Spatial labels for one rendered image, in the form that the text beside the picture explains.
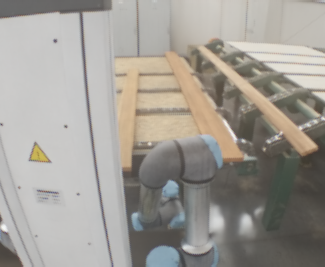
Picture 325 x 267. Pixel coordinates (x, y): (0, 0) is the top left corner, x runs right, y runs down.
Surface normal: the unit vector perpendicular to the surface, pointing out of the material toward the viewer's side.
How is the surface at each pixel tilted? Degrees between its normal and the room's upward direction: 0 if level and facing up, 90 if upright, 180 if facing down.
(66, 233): 90
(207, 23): 90
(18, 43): 90
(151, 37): 90
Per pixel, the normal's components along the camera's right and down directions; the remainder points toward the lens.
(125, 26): 0.05, 0.44
